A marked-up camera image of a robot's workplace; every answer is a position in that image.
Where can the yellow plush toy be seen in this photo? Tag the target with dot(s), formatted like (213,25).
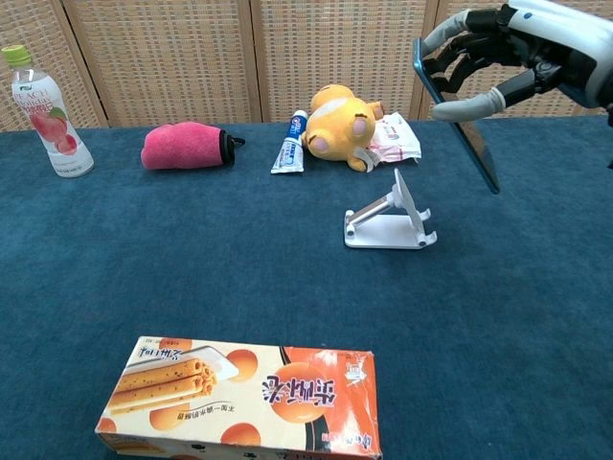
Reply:
(335,124)

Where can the black smartphone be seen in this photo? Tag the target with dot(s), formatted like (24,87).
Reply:
(479,144)

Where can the white folding phone stand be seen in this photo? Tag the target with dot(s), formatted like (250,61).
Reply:
(383,233)

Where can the woven bamboo folding screen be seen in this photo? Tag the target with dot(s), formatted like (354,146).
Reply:
(335,48)

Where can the white blue toothpaste tube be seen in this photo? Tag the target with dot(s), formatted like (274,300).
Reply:
(289,153)

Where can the orange egg roll snack box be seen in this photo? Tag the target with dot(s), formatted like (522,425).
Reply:
(287,397)

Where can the white pink tissue packet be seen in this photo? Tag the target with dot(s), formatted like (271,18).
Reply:
(398,139)

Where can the pink folded towel black trim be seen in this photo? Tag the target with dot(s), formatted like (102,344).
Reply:
(182,146)

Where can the blue felt table cover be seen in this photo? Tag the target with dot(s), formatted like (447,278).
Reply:
(215,268)

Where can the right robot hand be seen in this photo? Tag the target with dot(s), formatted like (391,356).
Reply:
(565,43)

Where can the peach drink bottle green cap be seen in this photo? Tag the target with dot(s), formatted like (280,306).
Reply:
(52,129)

